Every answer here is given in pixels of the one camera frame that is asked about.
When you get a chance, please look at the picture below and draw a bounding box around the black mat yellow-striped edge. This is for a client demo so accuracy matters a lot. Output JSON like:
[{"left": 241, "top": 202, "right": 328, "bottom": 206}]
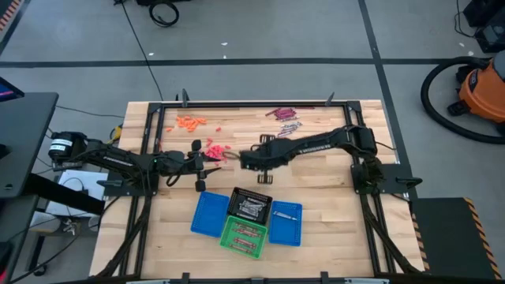
[{"left": 410, "top": 196, "right": 504, "bottom": 281}]

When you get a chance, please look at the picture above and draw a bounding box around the black desk foot bar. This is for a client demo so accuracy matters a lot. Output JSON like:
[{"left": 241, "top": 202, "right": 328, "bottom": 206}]
[{"left": 23, "top": 173, "right": 107, "bottom": 217}]

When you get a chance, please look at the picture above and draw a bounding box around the black desk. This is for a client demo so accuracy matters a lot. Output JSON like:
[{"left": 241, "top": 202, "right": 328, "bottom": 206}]
[{"left": 0, "top": 92, "right": 60, "bottom": 200}]

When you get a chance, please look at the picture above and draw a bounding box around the laptop screen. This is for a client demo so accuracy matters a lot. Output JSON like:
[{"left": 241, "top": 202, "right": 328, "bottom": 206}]
[{"left": 0, "top": 77, "right": 25, "bottom": 103}]

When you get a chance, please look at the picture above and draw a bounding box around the bunch of keys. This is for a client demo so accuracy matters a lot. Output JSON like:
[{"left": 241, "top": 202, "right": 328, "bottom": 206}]
[{"left": 61, "top": 218, "right": 80, "bottom": 237}]

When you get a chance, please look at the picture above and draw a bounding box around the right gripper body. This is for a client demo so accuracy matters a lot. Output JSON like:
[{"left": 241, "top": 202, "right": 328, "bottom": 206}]
[{"left": 240, "top": 134, "right": 291, "bottom": 185}]

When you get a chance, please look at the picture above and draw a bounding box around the long black floor cable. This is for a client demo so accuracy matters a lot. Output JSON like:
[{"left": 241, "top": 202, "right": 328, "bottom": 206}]
[{"left": 113, "top": 0, "right": 165, "bottom": 102}]

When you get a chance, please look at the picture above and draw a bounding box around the coiled black cable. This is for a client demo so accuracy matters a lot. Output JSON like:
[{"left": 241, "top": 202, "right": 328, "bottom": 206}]
[{"left": 148, "top": 0, "right": 181, "bottom": 28}]

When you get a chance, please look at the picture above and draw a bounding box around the green plastic basket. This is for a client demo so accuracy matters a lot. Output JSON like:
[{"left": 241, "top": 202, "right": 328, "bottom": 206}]
[{"left": 219, "top": 215, "right": 269, "bottom": 260}]

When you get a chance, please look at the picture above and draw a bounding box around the black computer tower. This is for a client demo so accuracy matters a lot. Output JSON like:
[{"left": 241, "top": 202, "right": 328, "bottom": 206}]
[{"left": 453, "top": 0, "right": 505, "bottom": 54}]

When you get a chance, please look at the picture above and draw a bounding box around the black cable conduit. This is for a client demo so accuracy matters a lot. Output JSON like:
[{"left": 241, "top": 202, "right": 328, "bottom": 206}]
[
  {"left": 361, "top": 192, "right": 423, "bottom": 275},
  {"left": 96, "top": 195, "right": 153, "bottom": 279}
]

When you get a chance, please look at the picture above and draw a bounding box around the orange shop vacuum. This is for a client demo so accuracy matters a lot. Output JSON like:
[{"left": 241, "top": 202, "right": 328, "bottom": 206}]
[
  {"left": 447, "top": 50, "right": 505, "bottom": 137},
  {"left": 419, "top": 55, "right": 505, "bottom": 145}
]

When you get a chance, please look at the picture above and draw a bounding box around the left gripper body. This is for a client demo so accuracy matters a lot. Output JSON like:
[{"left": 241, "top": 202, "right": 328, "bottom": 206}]
[{"left": 165, "top": 140, "right": 207, "bottom": 193}]

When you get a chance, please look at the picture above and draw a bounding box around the black plastic basket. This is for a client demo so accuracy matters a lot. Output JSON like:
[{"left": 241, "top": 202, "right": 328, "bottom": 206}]
[{"left": 226, "top": 186, "right": 274, "bottom": 226}]

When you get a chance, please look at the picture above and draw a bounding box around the white flat box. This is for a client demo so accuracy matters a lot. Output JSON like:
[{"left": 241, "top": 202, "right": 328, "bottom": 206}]
[{"left": 45, "top": 169, "right": 110, "bottom": 219}]

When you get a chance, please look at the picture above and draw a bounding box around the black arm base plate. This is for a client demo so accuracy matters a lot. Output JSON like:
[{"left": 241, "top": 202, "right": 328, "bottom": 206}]
[
  {"left": 96, "top": 165, "right": 159, "bottom": 198},
  {"left": 350, "top": 162, "right": 424, "bottom": 196}
]

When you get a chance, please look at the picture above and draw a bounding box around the blue plastic basket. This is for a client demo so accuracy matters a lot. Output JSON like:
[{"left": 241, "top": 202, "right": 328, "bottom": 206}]
[
  {"left": 267, "top": 200, "right": 304, "bottom": 248},
  {"left": 189, "top": 191, "right": 231, "bottom": 239}
]

